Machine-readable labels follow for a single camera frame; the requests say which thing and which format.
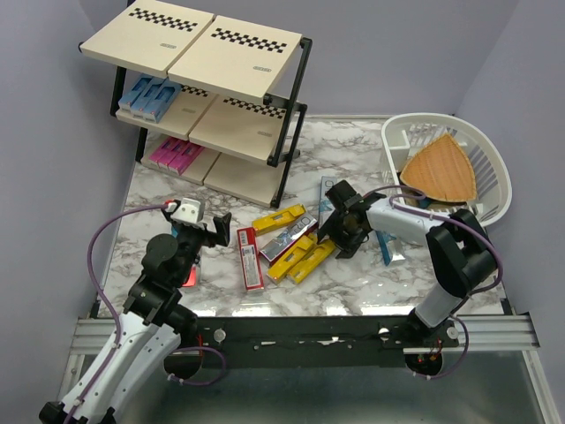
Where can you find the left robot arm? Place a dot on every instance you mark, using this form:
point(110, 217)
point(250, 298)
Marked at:
point(152, 324)

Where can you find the pink toothpaste box back side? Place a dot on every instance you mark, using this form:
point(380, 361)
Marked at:
point(187, 159)

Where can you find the silver red R&O box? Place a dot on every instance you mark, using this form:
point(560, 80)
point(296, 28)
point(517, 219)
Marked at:
point(274, 249)

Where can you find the beige three-tier shelf rack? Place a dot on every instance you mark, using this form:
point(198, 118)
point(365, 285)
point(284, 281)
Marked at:
point(239, 99)

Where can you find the white plastic dish basket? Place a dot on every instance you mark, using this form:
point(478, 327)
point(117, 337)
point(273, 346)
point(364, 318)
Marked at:
point(404, 135)

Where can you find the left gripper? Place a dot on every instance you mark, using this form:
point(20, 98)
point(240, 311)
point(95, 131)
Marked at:
point(222, 226)

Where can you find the black mounting rail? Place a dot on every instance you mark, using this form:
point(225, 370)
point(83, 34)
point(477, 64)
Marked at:
point(333, 341)

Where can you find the silver blue R&O box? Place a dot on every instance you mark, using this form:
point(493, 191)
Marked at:
point(390, 247)

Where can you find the woven wicker fan tray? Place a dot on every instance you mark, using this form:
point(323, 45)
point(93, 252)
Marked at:
point(442, 171)

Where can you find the red R&O toothpaste box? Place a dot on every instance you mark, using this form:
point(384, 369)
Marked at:
point(194, 277)

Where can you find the red toothpaste box barcode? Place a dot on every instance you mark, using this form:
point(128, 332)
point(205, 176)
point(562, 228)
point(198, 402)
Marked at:
point(249, 256)

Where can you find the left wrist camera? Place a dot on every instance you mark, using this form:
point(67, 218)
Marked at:
point(188, 212)

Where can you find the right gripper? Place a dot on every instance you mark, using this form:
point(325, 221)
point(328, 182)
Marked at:
point(329, 227)

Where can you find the silver R&O box upper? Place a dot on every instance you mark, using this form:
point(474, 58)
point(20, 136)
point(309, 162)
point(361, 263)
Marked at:
point(326, 207)

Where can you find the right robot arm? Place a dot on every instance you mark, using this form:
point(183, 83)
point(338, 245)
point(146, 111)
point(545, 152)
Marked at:
point(461, 253)

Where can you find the pink toothpaste box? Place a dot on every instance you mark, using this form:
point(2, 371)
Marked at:
point(159, 156)
point(179, 146)
point(187, 159)

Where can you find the yellow toothpaste box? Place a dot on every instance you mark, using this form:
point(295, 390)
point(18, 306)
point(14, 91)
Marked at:
point(311, 261)
point(278, 219)
point(293, 263)

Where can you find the light blue toothpaste box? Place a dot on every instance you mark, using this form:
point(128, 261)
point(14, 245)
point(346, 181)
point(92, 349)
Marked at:
point(128, 99)
point(164, 97)
point(148, 94)

